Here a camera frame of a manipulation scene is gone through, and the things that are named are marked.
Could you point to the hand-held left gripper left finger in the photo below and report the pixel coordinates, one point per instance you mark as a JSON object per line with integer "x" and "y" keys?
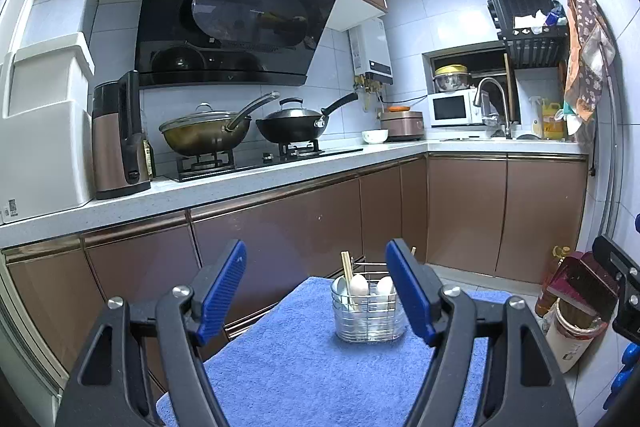
{"x": 220, "y": 294}

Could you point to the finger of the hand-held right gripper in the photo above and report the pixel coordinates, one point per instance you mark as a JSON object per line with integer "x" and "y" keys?
{"x": 617, "y": 259}

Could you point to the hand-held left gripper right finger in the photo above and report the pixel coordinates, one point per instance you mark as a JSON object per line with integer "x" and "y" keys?
{"x": 411, "y": 294}

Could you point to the person's right hand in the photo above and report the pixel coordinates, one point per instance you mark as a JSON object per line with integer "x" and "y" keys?
{"x": 624, "y": 377}

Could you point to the large cooking oil bottle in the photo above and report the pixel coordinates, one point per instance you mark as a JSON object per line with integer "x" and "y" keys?
{"x": 552, "y": 272}

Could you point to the white bucket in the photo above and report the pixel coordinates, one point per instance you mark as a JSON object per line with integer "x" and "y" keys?
{"x": 570, "y": 347}

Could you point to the brown lower cabinets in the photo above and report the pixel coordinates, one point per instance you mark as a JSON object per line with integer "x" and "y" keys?
{"x": 465, "y": 217}

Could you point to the blue towel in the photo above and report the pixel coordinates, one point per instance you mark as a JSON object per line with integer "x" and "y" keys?
{"x": 300, "y": 367}

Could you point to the gas stove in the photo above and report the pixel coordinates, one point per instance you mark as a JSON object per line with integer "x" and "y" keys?
{"x": 240, "y": 164}

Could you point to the yellow detergent bottle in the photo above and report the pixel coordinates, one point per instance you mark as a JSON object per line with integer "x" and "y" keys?
{"x": 553, "y": 124}

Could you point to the dark sauce bottle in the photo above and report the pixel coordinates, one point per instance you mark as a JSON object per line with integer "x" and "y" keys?
{"x": 149, "y": 159}

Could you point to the white spray bottle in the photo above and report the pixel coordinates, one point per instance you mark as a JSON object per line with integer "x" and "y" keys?
{"x": 537, "y": 119}

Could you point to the white bowl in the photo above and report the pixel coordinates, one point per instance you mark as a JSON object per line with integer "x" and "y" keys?
{"x": 375, "y": 137}

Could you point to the bronze wok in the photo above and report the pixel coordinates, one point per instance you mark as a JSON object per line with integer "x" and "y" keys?
{"x": 205, "y": 132}

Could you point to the brown rice cooker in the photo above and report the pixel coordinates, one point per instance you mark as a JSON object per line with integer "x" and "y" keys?
{"x": 402, "y": 124}

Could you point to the brown electric kettle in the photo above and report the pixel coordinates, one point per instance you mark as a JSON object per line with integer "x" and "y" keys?
{"x": 117, "y": 147}

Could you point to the black wok with lid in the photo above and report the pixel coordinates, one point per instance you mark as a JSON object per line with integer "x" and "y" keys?
{"x": 290, "y": 127}

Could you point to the white microwave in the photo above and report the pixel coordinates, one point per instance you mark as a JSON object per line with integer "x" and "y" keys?
{"x": 452, "y": 108}

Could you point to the steel faucet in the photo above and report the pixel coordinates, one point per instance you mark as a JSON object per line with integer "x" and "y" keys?
{"x": 502, "y": 99}

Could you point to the hanging patterned apron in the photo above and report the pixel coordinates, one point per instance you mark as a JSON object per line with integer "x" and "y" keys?
{"x": 585, "y": 47}

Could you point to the white appliance box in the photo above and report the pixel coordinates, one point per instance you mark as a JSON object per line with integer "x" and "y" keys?
{"x": 45, "y": 162}

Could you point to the steel bowl on microwave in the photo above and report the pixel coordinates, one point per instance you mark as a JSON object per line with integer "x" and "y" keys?
{"x": 451, "y": 77}

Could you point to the white gas water heater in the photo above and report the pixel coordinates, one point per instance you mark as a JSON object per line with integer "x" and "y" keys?
{"x": 372, "y": 52}

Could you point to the black range hood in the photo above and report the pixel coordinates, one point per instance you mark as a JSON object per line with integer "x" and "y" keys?
{"x": 235, "y": 17}

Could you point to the white storage box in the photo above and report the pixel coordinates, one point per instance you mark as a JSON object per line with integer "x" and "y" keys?
{"x": 47, "y": 67}

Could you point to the grey storage box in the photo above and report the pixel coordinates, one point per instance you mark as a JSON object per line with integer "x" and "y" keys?
{"x": 65, "y": 2}

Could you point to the black wall rack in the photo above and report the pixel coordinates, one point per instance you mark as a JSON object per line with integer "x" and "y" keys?
{"x": 535, "y": 42}

